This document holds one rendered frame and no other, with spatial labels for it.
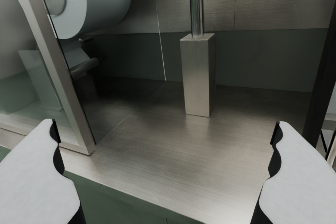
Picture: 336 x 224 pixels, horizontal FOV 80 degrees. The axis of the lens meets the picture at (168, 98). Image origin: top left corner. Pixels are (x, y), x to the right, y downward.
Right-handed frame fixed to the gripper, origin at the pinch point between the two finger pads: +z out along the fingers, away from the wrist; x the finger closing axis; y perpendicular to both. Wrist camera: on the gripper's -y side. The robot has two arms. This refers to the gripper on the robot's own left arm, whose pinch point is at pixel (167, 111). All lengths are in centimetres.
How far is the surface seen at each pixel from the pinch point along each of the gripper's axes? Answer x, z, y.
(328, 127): 31.3, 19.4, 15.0
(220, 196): 12.7, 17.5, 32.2
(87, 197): -24, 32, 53
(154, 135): -3, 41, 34
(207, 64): 13, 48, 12
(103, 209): -19, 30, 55
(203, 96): 13, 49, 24
